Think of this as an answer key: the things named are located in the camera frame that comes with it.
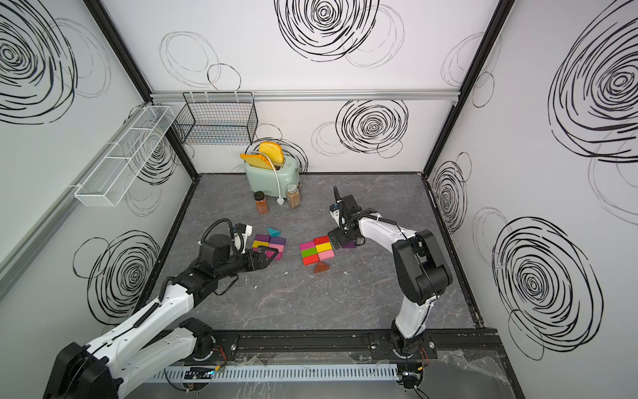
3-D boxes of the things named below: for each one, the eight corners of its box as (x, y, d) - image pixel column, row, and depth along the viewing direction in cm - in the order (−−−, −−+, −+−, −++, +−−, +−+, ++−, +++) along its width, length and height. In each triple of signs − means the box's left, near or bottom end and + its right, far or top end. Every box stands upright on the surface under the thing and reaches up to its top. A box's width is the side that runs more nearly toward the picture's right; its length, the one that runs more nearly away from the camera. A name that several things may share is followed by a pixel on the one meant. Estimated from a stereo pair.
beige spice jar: (291, 209, 110) (289, 194, 101) (288, 200, 113) (285, 185, 105) (300, 206, 111) (299, 191, 102) (297, 198, 114) (295, 182, 106)
